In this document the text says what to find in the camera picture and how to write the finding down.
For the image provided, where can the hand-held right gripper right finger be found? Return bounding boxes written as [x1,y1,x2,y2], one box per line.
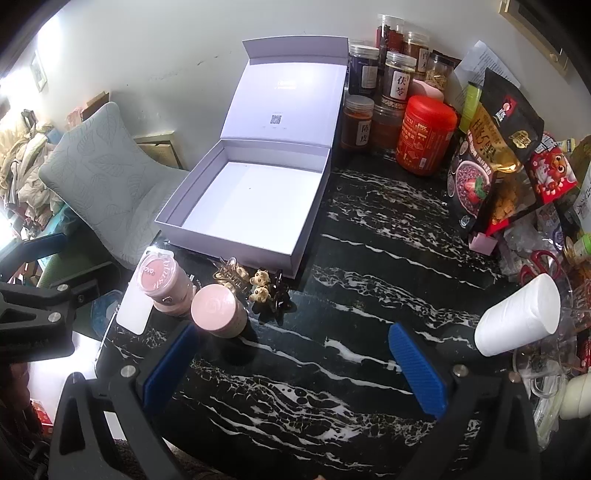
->
[389,322,542,480]

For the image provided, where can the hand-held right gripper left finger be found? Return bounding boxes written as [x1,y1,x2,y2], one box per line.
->
[48,320,199,480]

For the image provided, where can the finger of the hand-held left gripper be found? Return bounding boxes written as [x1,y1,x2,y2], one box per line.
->
[0,263,117,332]
[8,232,71,267]

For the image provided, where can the pink and cream jar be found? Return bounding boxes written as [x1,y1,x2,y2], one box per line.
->
[191,284,247,337]

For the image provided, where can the pink-lidded lavender jar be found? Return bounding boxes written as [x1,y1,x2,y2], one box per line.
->
[131,247,195,317]

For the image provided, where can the gold hair claw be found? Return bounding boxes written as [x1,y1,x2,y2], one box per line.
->
[212,258,250,294]

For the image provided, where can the black bear hair clip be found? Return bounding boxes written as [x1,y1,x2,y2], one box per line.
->
[247,270,294,315]

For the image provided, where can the lavender gift box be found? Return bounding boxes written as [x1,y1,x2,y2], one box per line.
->
[154,37,349,280]

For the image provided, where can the white card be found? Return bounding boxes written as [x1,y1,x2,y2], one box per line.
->
[115,277,153,333]

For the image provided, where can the grey leaf pattern cushion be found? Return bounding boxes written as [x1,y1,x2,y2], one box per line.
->
[39,102,192,271]

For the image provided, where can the pile of clothes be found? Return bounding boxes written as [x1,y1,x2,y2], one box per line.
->
[0,108,65,232]

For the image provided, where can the small pink box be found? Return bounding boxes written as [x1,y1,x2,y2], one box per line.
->
[468,231,499,254]

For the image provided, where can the wooden board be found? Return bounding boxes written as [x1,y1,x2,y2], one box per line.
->
[69,92,112,125]

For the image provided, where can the wooden frames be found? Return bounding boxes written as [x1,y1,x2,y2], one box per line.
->
[134,131,185,171]

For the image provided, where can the white bottle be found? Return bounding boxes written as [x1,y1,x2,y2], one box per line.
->
[558,371,591,421]

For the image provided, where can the orange snack bag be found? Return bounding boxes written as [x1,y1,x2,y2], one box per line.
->
[485,171,541,232]

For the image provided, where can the green-capped bottle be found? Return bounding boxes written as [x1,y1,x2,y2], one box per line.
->
[563,233,591,266]

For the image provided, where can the red canister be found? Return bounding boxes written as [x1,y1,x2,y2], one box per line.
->
[396,95,458,176]

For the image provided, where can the red cartoon packet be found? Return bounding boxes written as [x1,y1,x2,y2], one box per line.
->
[526,134,580,206]

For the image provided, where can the reddish brown jar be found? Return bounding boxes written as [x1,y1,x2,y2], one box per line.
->
[369,104,407,155]

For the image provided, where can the black snack bag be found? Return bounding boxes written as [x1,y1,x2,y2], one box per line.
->
[480,68,546,162]

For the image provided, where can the green tube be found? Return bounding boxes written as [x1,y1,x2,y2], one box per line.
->
[462,82,485,130]

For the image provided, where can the pink container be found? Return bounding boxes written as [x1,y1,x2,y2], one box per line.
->
[410,78,446,104]

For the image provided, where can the white-label clear jar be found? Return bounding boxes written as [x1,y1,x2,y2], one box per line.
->
[382,51,417,109]

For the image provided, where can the jar of yellow slices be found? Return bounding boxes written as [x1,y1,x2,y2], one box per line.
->
[425,52,458,93]

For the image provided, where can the dark purple jar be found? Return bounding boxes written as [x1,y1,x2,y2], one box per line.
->
[347,41,382,97]

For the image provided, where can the printed paper sheet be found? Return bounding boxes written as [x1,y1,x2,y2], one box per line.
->
[452,41,522,116]

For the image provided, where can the clear jar with brown contents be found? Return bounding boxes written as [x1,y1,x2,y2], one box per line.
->
[402,31,432,70]

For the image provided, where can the tall jar with red contents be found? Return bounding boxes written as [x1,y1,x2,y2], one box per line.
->
[376,14,407,61]

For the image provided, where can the red-handled scissors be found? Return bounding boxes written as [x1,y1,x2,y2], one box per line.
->
[519,249,566,287]

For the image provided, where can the wall picture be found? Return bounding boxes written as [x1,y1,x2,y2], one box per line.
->
[30,51,49,93]

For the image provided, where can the wooden window frame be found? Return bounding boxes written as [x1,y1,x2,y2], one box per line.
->
[499,0,578,79]

